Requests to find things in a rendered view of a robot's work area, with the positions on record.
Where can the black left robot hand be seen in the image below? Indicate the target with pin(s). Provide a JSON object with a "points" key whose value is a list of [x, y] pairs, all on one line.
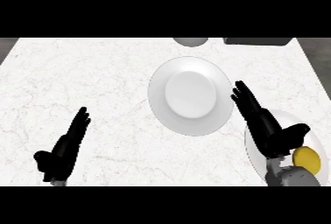
{"points": [[64, 151]]}

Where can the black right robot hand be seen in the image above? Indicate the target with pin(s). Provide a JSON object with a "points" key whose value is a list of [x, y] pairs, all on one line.
{"points": [[266, 128]]}

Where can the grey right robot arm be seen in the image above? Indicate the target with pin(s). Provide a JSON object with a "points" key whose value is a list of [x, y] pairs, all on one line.
{"points": [[290, 174]]}

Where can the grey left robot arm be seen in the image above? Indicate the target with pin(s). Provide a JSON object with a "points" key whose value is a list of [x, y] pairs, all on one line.
{"points": [[58, 183]]}

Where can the yellow lemon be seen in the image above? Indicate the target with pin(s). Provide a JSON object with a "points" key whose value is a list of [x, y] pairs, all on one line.
{"points": [[306, 159]]}

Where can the large white plate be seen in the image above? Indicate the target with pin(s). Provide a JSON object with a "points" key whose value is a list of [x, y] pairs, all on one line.
{"points": [[191, 96]]}

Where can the dark grey flat appliance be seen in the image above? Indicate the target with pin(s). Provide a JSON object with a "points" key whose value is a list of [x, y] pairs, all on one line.
{"points": [[257, 41]]}

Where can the grey round object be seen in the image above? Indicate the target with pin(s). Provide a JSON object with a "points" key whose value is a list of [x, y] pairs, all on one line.
{"points": [[191, 41]]}

